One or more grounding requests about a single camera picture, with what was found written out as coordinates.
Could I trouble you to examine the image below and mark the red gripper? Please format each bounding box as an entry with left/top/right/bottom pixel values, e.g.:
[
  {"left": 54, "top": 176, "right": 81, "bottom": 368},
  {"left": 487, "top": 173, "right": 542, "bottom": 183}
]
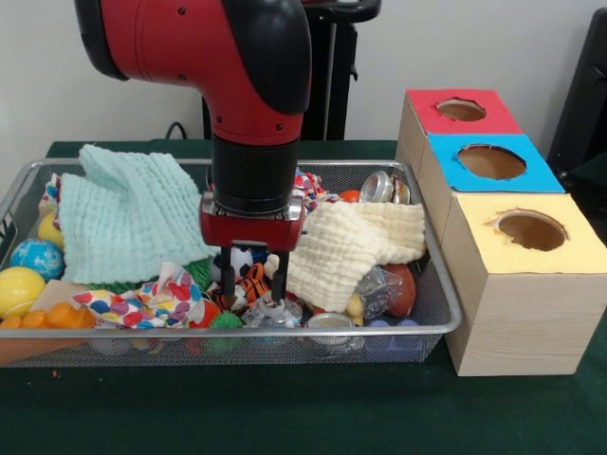
[{"left": 198, "top": 201, "right": 308, "bottom": 310}]

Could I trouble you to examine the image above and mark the crushed clear plastic bottle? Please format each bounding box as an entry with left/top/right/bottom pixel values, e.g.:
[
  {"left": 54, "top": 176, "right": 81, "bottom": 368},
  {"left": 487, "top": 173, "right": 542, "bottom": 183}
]
[{"left": 242, "top": 296, "right": 304, "bottom": 328}]

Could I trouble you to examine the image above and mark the wooden box with three holes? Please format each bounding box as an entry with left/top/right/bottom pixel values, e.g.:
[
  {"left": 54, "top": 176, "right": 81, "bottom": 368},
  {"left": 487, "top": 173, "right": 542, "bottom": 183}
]
[{"left": 395, "top": 87, "right": 607, "bottom": 378}]

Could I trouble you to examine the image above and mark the orange tiger plush toy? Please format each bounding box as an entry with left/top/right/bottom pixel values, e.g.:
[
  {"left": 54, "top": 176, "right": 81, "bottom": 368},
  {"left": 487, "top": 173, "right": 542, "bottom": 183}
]
[{"left": 211, "top": 263, "right": 274, "bottom": 312}]

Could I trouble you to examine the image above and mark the small soccer ball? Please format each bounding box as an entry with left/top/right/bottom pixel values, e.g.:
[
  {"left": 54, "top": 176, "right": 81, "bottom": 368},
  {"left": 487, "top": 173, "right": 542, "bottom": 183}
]
[{"left": 211, "top": 246, "right": 255, "bottom": 281}]

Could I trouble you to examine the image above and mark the cream waffle cloth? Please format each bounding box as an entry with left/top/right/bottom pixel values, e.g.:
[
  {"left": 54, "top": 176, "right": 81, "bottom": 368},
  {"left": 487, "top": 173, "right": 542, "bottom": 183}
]
[{"left": 265, "top": 203, "right": 428, "bottom": 314}]

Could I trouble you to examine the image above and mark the crumpled colourful spotted cloth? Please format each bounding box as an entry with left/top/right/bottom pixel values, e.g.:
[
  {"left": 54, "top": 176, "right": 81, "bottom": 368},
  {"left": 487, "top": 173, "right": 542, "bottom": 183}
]
[{"left": 293, "top": 168, "right": 333, "bottom": 209}]

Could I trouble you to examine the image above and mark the large colourful spotted cloth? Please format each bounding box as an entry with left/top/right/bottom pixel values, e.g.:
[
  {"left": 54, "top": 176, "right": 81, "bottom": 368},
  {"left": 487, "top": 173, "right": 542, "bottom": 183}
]
[{"left": 73, "top": 261, "right": 206, "bottom": 331}]

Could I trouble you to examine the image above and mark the dark green table cloth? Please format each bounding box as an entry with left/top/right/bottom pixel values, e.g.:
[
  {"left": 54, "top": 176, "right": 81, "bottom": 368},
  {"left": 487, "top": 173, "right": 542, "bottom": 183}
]
[{"left": 0, "top": 139, "right": 607, "bottom": 455}]

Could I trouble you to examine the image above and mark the mint green waffle cloth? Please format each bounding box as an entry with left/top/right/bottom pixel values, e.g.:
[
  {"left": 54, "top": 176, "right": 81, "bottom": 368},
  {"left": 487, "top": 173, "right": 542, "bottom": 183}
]
[{"left": 60, "top": 143, "right": 222, "bottom": 284}]

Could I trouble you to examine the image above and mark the brown toy football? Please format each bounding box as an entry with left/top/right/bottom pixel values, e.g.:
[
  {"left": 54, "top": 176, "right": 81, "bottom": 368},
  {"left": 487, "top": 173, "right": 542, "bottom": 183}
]
[{"left": 381, "top": 264, "right": 418, "bottom": 318}]

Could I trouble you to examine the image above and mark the orange plastic toy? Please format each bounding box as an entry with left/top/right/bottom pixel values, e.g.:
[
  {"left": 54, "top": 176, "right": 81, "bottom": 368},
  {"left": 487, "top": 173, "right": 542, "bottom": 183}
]
[{"left": 0, "top": 301, "right": 96, "bottom": 329}]

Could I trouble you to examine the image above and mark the blue globe ball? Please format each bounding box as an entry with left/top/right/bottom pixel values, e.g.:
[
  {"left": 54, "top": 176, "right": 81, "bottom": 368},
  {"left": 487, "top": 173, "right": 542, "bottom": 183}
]
[{"left": 10, "top": 238, "right": 66, "bottom": 282}]

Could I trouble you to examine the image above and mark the yellow tennis ball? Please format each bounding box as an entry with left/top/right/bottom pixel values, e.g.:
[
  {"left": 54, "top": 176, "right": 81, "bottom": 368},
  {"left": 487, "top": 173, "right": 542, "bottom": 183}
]
[{"left": 0, "top": 265, "right": 47, "bottom": 319}]

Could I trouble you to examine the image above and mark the silver wire mesh bin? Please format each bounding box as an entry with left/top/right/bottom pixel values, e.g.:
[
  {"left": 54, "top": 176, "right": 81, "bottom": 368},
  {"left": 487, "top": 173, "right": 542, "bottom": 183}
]
[{"left": 0, "top": 158, "right": 465, "bottom": 369}]

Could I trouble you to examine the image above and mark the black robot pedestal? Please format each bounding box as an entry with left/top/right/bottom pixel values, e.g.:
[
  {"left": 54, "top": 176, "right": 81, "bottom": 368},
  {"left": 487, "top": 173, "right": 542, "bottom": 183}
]
[{"left": 201, "top": 0, "right": 383, "bottom": 141}]

